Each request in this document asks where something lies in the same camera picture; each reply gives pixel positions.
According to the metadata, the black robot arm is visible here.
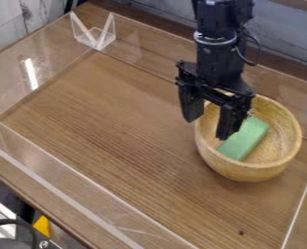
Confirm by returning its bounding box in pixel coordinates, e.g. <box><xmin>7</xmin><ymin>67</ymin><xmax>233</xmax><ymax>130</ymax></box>
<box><xmin>176</xmin><ymin>0</ymin><xmax>256</xmax><ymax>140</ymax></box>

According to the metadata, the brown wooden bowl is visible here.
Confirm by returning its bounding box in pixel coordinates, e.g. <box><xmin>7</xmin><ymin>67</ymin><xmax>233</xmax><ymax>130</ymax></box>
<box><xmin>195</xmin><ymin>95</ymin><xmax>301</xmax><ymax>182</ymax></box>

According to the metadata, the green rectangular block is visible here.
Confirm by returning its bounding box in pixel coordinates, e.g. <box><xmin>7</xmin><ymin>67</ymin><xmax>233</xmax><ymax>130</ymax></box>
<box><xmin>217</xmin><ymin>117</ymin><xmax>271</xmax><ymax>160</ymax></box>

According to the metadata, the clear acrylic tray wall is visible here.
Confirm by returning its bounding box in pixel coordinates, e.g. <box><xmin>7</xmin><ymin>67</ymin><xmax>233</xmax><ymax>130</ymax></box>
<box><xmin>0</xmin><ymin>122</ymin><xmax>197</xmax><ymax>249</ymax></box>

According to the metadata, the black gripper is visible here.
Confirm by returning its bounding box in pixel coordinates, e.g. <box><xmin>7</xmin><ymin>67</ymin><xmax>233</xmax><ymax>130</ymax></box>
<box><xmin>176</xmin><ymin>32</ymin><xmax>256</xmax><ymax>140</ymax></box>

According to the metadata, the black cable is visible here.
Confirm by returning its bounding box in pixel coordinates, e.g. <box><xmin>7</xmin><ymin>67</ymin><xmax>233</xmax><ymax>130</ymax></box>
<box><xmin>0</xmin><ymin>217</ymin><xmax>35</xmax><ymax>249</ymax></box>

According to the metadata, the clear acrylic corner bracket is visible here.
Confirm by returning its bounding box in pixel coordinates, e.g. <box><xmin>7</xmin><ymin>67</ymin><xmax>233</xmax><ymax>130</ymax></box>
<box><xmin>70</xmin><ymin>13</ymin><xmax>116</xmax><ymax>51</ymax></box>

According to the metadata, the yellow tag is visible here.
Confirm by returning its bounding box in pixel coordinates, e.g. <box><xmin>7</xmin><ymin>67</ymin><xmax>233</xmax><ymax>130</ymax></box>
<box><xmin>32</xmin><ymin>216</ymin><xmax>51</xmax><ymax>237</ymax></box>

